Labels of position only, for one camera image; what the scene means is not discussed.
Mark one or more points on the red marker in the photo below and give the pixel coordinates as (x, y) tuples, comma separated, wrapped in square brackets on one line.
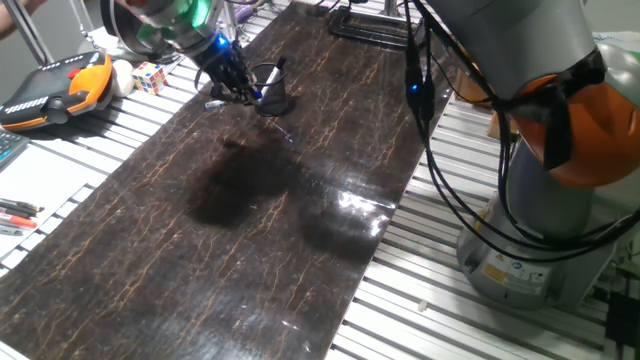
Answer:
[(17, 220)]

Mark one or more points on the silver orange robot arm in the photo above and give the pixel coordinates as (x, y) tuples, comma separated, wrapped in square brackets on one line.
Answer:
[(525, 40)]

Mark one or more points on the black pen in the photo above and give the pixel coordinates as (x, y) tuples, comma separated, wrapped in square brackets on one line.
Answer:
[(15, 212), (20, 204)]

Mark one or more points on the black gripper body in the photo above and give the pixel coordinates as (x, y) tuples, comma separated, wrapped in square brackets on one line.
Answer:
[(225, 65)]

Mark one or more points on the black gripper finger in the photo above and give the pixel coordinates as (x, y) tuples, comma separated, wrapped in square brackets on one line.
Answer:
[(240, 96), (218, 88)]

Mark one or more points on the Rubik's cube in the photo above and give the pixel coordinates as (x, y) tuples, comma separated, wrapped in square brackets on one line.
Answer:
[(149, 77)]

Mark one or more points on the aluminium frame post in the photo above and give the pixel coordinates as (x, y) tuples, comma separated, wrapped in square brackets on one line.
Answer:
[(392, 6), (27, 30)]

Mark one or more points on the large white paper sheet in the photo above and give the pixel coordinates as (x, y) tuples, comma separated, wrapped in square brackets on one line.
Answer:
[(40, 180)]

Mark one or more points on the black mesh pen holder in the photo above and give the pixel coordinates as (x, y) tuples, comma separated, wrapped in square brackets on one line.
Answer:
[(275, 100)]

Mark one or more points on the orange black teach pendant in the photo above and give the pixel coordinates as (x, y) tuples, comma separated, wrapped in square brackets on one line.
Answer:
[(90, 80)]

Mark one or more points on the black C-clamp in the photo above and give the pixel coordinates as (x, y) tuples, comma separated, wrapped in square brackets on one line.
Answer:
[(370, 41)]

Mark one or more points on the person right forearm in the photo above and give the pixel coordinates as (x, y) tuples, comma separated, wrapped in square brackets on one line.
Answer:
[(10, 22)]

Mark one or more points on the small white scrap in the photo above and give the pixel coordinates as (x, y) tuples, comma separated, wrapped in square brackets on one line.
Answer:
[(423, 305)]

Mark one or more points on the cardboard box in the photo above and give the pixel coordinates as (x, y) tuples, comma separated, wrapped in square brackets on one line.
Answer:
[(496, 125), (470, 85)]

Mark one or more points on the grey marker black cap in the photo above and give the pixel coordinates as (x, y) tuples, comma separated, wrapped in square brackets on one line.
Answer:
[(274, 75)]

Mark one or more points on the blue white marker pen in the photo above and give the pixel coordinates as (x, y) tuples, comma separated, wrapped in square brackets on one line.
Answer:
[(215, 105)]

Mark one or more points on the dark marble pattern mat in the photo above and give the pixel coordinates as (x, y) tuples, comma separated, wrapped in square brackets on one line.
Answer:
[(200, 260)]

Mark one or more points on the grey blue pen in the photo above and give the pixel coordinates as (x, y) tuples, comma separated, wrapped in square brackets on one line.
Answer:
[(10, 231)]

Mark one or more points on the white round object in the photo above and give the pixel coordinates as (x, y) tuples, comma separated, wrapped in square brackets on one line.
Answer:
[(122, 77)]

